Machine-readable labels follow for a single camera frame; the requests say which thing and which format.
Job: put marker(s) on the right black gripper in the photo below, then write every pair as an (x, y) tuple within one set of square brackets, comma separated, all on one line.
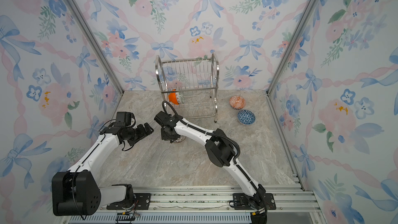
[(164, 137)]

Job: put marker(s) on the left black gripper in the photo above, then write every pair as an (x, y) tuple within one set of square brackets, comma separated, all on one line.
[(143, 132)]

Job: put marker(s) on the white mesh strainer basket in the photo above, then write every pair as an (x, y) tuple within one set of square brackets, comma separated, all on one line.
[(179, 140)]

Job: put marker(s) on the orange plastic bowl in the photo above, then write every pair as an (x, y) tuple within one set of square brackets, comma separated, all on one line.
[(174, 98)]

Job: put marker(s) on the green patterned ceramic bowl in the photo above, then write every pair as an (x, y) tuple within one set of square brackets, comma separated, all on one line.
[(180, 97)]

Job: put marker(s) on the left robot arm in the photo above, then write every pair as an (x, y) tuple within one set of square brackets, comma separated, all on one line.
[(75, 192)]

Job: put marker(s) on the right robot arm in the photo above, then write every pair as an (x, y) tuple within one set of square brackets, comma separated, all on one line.
[(222, 152)]

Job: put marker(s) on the steel two-tier dish rack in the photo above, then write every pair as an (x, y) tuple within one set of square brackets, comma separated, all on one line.
[(197, 79)]

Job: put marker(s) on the red patterned ceramic bowl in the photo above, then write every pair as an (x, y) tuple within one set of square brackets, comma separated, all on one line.
[(237, 102)]

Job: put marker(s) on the blue triangle patterned bowl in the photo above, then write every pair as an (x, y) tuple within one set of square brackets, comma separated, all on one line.
[(246, 117)]

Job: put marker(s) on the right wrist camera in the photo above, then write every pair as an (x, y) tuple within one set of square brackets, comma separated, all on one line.
[(165, 120)]

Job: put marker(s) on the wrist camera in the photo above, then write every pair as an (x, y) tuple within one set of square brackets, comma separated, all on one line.
[(165, 120), (125, 119)]

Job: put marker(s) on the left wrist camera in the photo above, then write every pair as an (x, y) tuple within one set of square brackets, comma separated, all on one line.
[(125, 119)]

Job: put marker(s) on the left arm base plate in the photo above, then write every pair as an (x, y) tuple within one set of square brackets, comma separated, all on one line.
[(136, 201)]

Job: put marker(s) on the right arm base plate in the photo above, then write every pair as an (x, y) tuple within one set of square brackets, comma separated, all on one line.
[(242, 201)]

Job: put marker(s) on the aluminium mounting rail frame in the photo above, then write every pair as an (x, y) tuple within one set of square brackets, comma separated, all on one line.
[(289, 204)]

